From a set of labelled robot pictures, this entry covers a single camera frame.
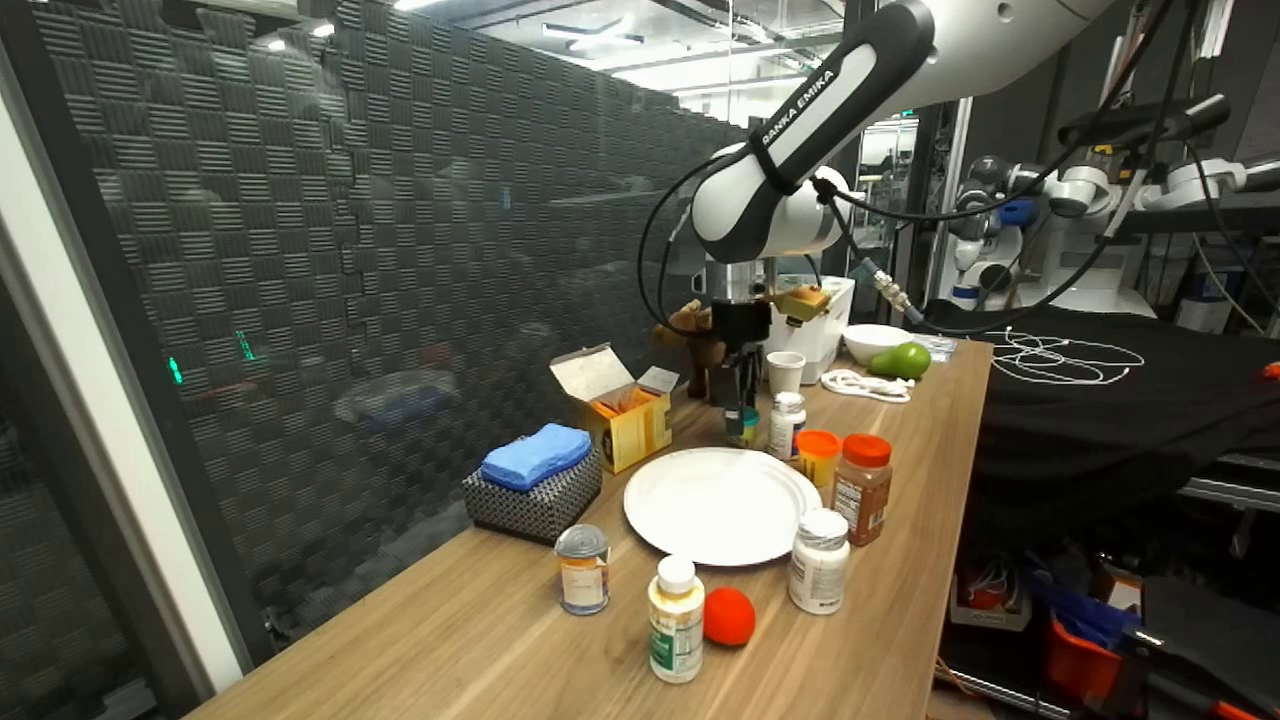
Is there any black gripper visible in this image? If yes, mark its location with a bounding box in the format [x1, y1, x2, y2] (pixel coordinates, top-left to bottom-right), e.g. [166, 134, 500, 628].
[708, 302, 771, 400]

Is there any small tub teal lid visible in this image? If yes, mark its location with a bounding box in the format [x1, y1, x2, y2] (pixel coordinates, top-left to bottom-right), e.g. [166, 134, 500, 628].
[737, 407, 758, 449]

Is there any white bottle blue label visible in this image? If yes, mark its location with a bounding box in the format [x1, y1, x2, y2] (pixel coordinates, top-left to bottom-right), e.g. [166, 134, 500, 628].
[768, 391, 808, 460]

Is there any small tub orange lid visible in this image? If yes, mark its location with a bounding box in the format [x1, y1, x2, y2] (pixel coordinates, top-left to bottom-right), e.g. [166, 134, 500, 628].
[795, 430, 844, 496]

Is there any spice jar orange lid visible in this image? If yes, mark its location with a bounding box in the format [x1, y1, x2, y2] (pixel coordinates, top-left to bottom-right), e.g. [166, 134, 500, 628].
[831, 432, 892, 548]

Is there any white pill bottle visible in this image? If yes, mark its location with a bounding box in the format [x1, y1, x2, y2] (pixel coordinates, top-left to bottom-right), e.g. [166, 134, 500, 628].
[786, 510, 850, 615]

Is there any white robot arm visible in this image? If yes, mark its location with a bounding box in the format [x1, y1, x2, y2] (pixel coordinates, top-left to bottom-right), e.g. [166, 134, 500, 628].
[688, 0, 1110, 269]

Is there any white paper plate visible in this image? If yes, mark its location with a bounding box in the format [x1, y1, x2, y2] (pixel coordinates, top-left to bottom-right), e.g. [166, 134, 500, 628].
[622, 449, 821, 569]

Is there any brown plush moose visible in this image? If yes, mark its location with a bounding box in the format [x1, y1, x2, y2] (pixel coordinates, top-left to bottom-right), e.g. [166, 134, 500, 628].
[652, 302, 724, 397]

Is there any white paper cup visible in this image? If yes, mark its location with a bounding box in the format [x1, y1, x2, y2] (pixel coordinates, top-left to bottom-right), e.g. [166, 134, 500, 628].
[763, 353, 805, 391]

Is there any white grey appliance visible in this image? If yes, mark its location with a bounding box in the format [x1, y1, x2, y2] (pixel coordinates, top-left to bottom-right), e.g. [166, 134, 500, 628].
[791, 278, 857, 382]

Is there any white bowl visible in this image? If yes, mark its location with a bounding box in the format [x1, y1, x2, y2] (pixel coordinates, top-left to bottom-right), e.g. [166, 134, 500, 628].
[844, 324, 909, 363]

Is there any yellow cardboard box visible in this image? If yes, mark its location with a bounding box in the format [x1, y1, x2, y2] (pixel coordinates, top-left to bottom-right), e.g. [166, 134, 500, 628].
[548, 343, 673, 474]

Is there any green fruit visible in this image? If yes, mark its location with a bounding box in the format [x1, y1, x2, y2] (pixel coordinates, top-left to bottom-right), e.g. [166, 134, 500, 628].
[867, 339, 932, 382]

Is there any small clear jar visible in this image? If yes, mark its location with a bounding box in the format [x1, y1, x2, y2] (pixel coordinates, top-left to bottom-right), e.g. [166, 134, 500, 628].
[555, 523, 609, 615]

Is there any cream bottle white cap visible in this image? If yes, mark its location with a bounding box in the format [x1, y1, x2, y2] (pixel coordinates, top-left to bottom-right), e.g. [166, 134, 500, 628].
[649, 557, 702, 686]

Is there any red ball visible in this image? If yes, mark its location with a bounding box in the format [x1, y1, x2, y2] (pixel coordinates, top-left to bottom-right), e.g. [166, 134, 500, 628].
[702, 590, 755, 647]

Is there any white cable coil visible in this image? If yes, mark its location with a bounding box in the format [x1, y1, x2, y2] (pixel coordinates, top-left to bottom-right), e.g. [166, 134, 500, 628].
[987, 324, 1153, 391]

